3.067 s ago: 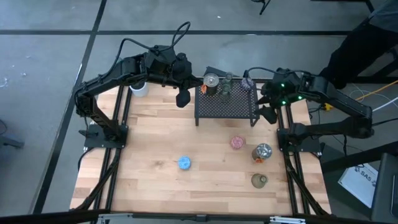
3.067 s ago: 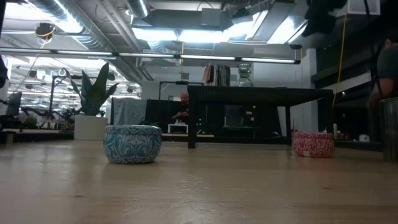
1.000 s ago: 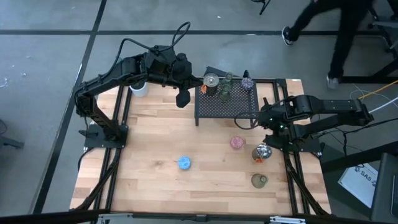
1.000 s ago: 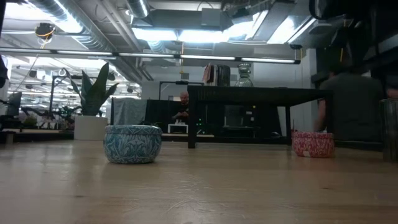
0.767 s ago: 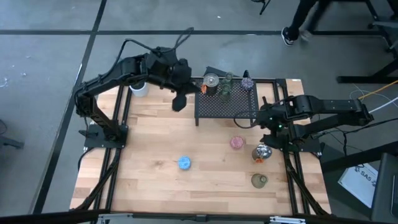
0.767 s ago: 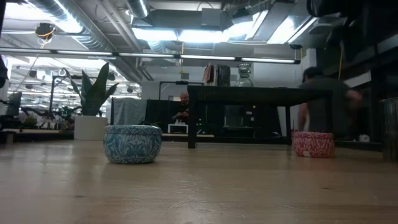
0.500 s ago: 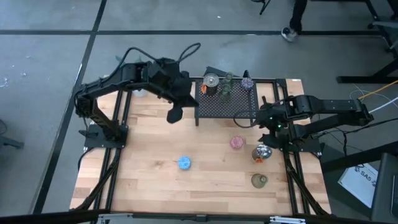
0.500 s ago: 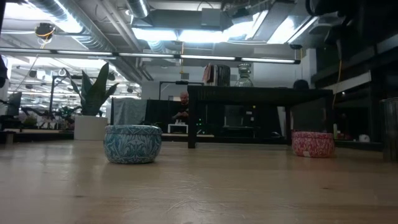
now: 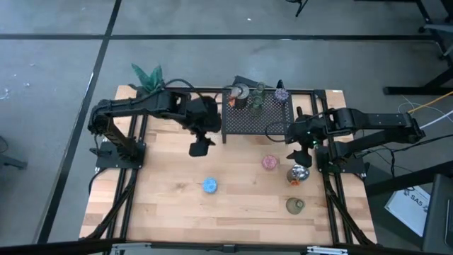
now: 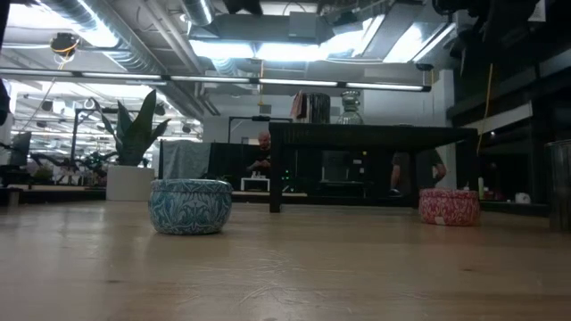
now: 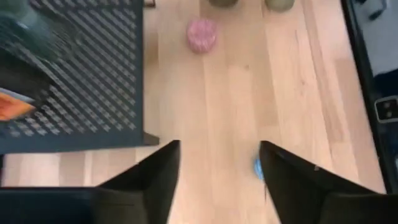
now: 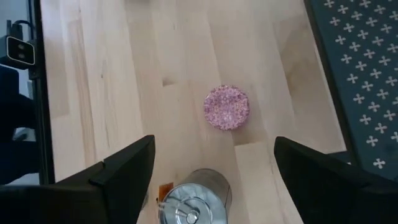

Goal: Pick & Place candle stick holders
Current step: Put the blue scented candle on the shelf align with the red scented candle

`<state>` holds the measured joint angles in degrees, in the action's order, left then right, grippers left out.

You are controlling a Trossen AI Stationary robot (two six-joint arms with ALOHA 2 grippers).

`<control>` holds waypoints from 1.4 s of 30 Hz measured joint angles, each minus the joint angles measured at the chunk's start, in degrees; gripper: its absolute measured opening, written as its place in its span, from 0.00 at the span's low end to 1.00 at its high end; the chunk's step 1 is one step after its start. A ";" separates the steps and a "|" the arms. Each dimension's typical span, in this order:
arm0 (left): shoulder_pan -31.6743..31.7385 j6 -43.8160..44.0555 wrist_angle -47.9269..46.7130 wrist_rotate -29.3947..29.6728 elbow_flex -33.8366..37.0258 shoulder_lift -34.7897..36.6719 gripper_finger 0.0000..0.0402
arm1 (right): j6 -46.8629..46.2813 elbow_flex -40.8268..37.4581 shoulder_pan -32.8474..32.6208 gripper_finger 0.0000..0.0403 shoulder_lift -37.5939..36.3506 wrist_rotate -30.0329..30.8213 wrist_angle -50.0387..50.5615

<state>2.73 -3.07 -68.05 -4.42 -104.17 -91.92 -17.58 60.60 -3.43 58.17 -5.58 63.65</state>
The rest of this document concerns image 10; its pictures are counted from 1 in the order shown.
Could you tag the ribbed glass candlestick holder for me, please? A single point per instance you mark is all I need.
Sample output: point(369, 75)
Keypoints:
point(350, 113)

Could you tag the blue patterned candle tin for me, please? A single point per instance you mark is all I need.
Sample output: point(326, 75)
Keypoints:
point(189, 209)

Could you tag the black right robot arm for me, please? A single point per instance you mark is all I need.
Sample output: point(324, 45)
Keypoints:
point(508, 18)

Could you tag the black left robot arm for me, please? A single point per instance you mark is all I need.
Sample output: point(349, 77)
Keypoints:
point(3, 111)

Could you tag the pink patterned candle tin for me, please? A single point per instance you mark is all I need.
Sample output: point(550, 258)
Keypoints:
point(448, 207)

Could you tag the person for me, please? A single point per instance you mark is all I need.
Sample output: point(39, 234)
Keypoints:
point(263, 153)
point(430, 167)

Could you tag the black mesh riser shelf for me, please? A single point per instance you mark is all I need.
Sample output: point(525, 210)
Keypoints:
point(357, 136)

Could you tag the grey cloth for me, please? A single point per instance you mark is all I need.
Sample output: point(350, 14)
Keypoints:
point(185, 158)

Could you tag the long LED light bar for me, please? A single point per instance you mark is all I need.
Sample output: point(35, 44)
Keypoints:
point(209, 79)

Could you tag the snake plant in white pot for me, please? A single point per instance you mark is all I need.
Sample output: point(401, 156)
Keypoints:
point(134, 134)

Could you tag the white bottle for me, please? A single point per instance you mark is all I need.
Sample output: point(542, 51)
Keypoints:
point(481, 188)

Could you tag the white cup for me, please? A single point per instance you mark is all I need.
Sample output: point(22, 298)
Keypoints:
point(522, 198)

